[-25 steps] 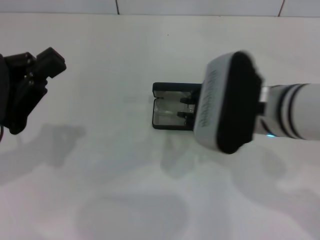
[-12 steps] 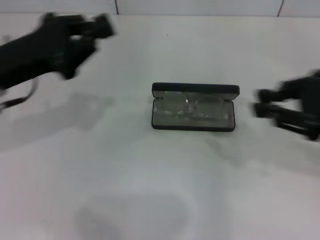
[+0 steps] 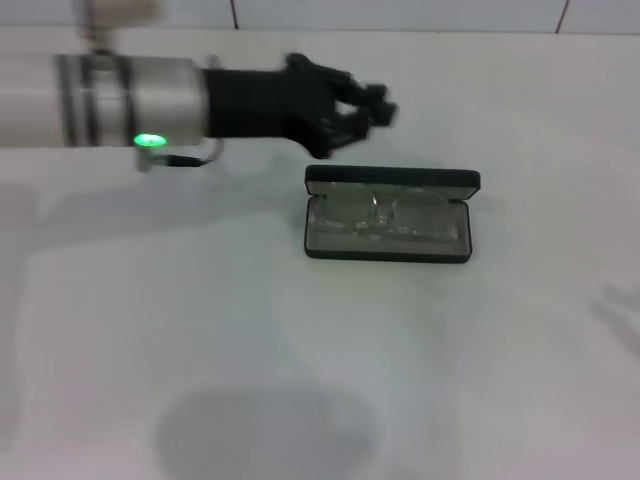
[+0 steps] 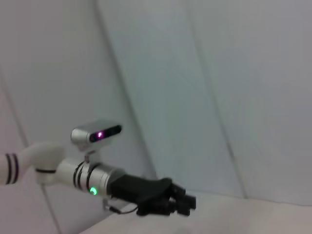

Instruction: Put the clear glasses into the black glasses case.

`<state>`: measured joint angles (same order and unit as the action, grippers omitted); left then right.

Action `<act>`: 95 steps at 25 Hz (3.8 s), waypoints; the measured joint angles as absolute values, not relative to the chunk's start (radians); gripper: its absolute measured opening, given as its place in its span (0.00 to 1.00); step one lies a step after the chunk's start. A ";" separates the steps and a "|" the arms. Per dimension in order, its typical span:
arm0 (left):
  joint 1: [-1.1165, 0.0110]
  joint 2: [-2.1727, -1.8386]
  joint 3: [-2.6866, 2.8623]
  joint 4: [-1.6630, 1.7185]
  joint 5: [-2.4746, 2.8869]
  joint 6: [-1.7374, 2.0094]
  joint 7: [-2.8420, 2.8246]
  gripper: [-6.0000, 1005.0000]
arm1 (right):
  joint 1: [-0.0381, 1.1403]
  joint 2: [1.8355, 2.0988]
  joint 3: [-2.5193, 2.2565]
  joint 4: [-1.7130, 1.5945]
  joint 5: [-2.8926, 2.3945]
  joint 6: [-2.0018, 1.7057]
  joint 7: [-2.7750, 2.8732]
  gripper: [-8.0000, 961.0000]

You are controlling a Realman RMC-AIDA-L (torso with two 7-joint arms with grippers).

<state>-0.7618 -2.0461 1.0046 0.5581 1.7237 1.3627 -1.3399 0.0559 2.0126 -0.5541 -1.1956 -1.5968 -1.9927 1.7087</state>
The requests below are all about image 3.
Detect black glasses case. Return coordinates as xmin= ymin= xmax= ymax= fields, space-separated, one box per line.
xmin=303 ymin=164 xmax=482 ymax=264

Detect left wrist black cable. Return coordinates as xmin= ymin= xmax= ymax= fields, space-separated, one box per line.
xmin=135 ymin=137 xmax=226 ymax=174

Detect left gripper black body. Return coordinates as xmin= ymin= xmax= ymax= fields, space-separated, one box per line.
xmin=202 ymin=52 xmax=351 ymax=160

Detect clear transparent glasses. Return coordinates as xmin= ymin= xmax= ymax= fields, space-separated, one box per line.
xmin=307 ymin=182 xmax=464 ymax=246

